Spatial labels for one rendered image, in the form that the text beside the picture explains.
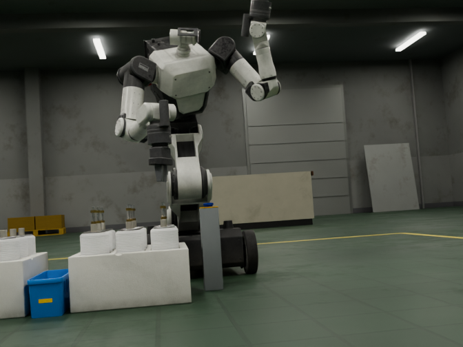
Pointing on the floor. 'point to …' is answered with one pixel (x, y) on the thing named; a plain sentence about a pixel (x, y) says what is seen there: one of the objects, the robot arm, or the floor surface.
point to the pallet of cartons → (38, 224)
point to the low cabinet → (264, 200)
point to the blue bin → (49, 293)
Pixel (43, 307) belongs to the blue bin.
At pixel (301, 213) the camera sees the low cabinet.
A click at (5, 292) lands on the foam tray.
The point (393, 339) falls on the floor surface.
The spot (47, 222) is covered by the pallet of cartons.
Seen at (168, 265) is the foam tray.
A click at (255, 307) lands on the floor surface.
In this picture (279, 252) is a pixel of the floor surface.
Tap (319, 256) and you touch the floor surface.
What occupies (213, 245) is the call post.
